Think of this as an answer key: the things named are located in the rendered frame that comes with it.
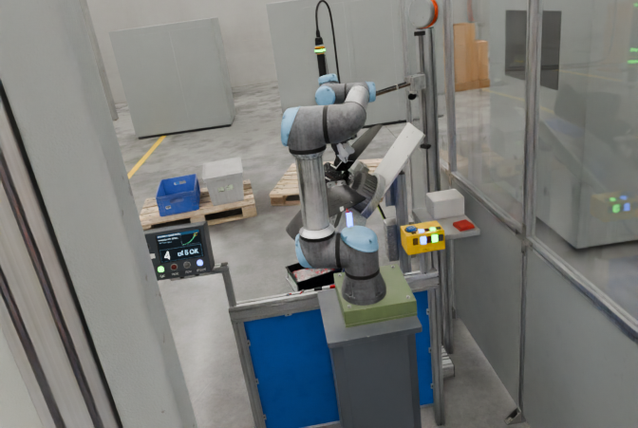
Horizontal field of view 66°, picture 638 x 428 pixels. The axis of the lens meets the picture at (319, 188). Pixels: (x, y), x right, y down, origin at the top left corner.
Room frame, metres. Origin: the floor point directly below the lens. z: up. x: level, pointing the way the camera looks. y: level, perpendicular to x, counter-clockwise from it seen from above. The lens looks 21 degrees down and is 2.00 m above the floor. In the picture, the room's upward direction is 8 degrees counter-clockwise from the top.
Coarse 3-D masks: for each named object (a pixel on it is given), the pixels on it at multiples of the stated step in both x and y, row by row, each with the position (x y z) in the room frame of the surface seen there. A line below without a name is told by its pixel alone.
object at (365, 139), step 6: (372, 126) 2.15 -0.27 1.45; (378, 126) 2.22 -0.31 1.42; (366, 132) 2.13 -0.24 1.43; (372, 132) 2.21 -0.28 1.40; (360, 138) 2.12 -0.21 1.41; (366, 138) 2.21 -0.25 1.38; (372, 138) 2.25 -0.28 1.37; (354, 144) 2.15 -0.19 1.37; (360, 144) 2.21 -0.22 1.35; (366, 144) 2.25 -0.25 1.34; (354, 150) 2.21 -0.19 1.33; (360, 150) 2.24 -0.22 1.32; (348, 156) 2.21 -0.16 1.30; (354, 156) 2.24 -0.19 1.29
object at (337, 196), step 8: (344, 184) 2.14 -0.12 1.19; (328, 192) 2.10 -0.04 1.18; (336, 192) 2.08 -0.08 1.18; (344, 192) 2.07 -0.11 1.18; (352, 192) 2.05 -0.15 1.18; (328, 200) 2.03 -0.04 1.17; (336, 200) 2.01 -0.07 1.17; (344, 200) 1.99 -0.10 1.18; (360, 200) 1.94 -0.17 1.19; (328, 208) 1.98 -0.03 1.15; (336, 208) 1.96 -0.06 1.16; (344, 208) 1.93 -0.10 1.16; (328, 216) 1.93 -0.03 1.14
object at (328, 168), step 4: (324, 164) 2.31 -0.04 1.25; (328, 164) 2.25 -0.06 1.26; (332, 164) 2.27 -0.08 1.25; (324, 168) 2.28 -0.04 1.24; (328, 168) 2.23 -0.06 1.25; (332, 168) 2.24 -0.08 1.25; (324, 172) 2.24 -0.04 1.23; (328, 172) 2.22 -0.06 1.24; (332, 172) 2.22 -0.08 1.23; (336, 172) 2.23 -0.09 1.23; (340, 172) 2.24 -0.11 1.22; (344, 172) 2.32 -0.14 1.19; (348, 172) 2.26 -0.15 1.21; (328, 176) 2.21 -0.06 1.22; (332, 176) 2.21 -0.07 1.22; (336, 176) 2.22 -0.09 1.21; (340, 176) 2.23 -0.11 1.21; (344, 176) 2.26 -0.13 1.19; (348, 176) 2.23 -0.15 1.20; (328, 180) 2.21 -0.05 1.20; (332, 180) 2.21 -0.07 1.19; (336, 180) 2.21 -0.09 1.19; (348, 180) 2.22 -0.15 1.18; (348, 184) 2.21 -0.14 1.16
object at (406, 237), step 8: (416, 224) 1.87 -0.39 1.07; (424, 224) 1.86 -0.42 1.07; (432, 224) 1.85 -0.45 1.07; (408, 232) 1.81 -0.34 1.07; (416, 232) 1.81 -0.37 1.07; (424, 232) 1.80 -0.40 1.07; (432, 232) 1.79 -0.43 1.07; (440, 232) 1.79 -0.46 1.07; (408, 240) 1.78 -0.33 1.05; (408, 248) 1.78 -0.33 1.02; (416, 248) 1.78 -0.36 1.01; (424, 248) 1.78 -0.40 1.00; (432, 248) 1.79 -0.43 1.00; (440, 248) 1.79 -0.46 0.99
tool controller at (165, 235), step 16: (192, 224) 1.80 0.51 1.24; (160, 240) 1.73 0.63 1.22; (176, 240) 1.73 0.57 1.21; (192, 240) 1.73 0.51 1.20; (208, 240) 1.78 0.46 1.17; (176, 256) 1.71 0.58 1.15; (192, 256) 1.71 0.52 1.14; (208, 256) 1.72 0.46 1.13; (160, 272) 1.69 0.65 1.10; (176, 272) 1.69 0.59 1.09; (192, 272) 1.70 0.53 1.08
